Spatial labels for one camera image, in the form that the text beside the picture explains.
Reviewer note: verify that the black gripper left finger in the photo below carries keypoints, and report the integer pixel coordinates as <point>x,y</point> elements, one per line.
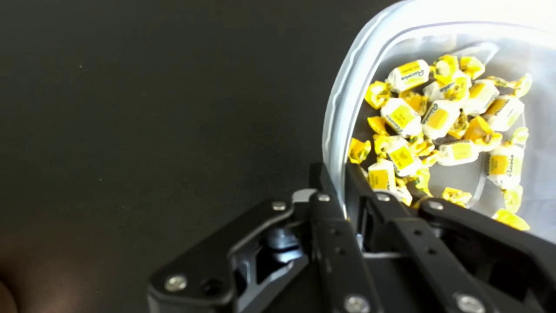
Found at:
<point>302,255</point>

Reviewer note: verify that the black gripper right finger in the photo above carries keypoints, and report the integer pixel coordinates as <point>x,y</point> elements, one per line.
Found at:
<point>453,249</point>

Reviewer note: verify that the yellow candies pile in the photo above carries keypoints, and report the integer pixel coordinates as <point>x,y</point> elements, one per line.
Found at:
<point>441,116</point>

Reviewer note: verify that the clear plastic food container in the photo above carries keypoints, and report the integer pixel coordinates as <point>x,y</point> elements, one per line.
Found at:
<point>349,88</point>

